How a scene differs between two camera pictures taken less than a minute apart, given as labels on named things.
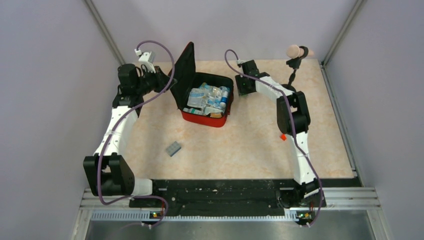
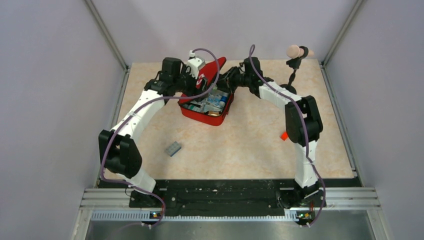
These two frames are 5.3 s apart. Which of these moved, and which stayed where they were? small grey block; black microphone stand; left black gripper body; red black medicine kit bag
Moved: red black medicine kit bag; left black gripper body
Stayed: black microphone stand; small grey block
